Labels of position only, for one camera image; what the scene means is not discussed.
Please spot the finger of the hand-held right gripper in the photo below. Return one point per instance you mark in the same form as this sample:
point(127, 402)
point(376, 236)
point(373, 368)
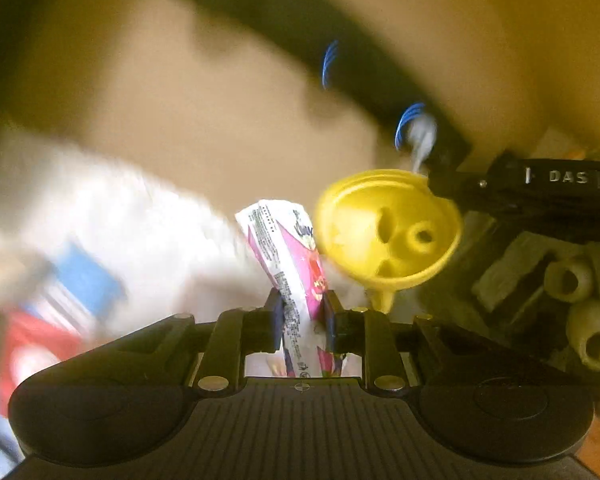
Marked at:
point(447, 172)

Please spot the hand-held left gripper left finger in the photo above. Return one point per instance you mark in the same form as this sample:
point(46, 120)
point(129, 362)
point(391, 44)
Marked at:
point(278, 320)

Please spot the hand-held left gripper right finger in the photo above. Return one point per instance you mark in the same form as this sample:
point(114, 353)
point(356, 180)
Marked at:
point(332, 322)

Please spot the pink and white snack packet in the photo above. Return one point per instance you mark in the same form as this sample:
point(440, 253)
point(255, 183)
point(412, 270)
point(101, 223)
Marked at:
point(280, 242)

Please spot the yellow plastic funnel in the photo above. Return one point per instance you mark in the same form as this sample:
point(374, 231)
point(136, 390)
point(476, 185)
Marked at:
point(355, 220)

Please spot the pale foam tube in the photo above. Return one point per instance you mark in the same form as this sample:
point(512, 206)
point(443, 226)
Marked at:
point(570, 280)
point(592, 336)

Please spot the blue and white packet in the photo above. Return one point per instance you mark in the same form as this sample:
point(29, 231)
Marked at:
point(82, 280)

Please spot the red packet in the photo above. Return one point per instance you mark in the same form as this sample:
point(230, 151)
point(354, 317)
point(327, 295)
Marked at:
point(32, 355)

